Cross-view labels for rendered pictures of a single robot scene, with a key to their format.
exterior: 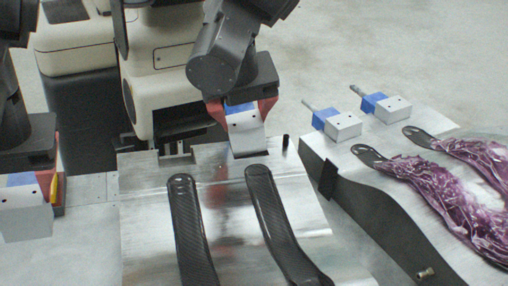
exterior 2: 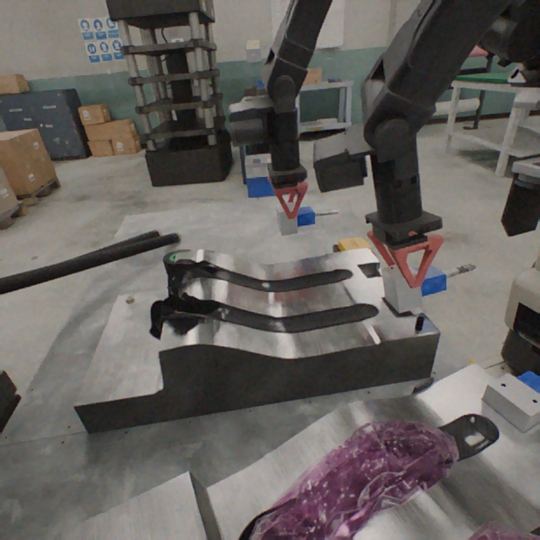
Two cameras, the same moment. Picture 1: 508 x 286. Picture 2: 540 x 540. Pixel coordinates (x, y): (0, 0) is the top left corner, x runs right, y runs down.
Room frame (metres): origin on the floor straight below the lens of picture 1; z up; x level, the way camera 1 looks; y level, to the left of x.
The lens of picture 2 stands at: (0.50, -0.44, 1.22)
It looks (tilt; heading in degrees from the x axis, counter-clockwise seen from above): 31 degrees down; 100
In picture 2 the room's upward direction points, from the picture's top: 5 degrees counter-clockwise
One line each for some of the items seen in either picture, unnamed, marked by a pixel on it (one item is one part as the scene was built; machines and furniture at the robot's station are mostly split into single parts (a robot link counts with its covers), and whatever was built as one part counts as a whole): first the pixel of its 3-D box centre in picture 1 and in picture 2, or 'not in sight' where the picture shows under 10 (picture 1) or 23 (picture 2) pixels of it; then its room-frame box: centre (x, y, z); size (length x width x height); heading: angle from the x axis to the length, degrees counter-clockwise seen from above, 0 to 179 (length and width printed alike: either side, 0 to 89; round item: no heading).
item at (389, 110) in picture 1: (373, 102); not in sight; (0.82, -0.21, 0.86); 0.13 x 0.05 x 0.05; 32
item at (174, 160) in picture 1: (176, 165); (373, 278); (0.60, 0.11, 0.87); 0.05 x 0.05 x 0.04; 14
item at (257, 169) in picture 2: not in sight; (273, 164); (0.07, 3.34, 0.28); 0.61 x 0.41 x 0.15; 6
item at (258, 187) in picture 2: not in sight; (274, 181); (0.07, 3.34, 0.11); 0.61 x 0.41 x 0.22; 6
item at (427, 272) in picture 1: (424, 273); not in sight; (0.45, -0.22, 0.84); 0.02 x 0.01 x 0.02; 122
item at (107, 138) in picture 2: not in sight; (110, 130); (-3.13, 5.88, 0.42); 0.86 x 0.33 x 0.83; 6
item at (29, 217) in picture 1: (29, 184); (308, 215); (0.49, 0.27, 0.93); 0.13 x 0.05 x 0.05; 14
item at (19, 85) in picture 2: not in sight; (10, 84); (-4.52, 5.62, 1.26); 0.42 x 0.33 x 0.29; 6
